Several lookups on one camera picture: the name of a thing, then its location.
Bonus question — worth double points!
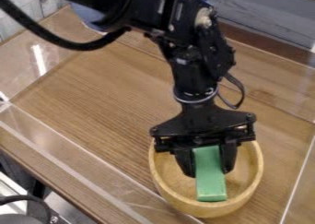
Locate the clear acrylic tray enclosure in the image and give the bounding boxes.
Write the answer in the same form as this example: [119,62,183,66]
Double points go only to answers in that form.
[0,26,315,224]

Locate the brown wooden bowl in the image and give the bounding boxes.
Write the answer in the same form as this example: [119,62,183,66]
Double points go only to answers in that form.
[150,141,264,218]

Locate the green rectangular block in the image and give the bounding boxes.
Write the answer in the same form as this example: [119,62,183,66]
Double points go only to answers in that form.
[194,146,229,202]

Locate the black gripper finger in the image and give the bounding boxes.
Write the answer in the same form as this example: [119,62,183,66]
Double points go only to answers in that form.
[175,149,197,178]
[221,143,238,173]

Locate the black metal table bracket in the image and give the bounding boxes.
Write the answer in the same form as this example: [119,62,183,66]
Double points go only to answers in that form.
[26,186,75,224]

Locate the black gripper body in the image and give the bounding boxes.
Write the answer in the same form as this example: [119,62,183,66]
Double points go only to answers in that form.
[150,94,257,153]

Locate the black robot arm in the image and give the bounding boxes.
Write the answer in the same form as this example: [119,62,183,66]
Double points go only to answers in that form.
[67,0,257,177]

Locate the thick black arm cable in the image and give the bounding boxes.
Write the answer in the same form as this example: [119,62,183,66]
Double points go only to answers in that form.
[0,0,134,53]

